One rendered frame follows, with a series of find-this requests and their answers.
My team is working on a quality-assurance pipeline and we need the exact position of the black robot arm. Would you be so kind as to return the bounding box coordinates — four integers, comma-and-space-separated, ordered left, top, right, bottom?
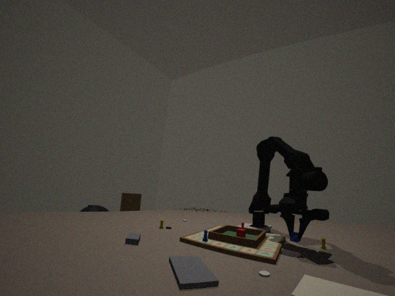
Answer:
249, 136, 328, 228

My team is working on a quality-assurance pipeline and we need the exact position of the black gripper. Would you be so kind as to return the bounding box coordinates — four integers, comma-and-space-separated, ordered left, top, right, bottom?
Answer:
268, 189, 329, 239

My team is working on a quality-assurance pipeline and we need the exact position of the blue pawn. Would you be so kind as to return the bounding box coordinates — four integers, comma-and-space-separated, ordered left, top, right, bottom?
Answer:
202, 230, 208, 242

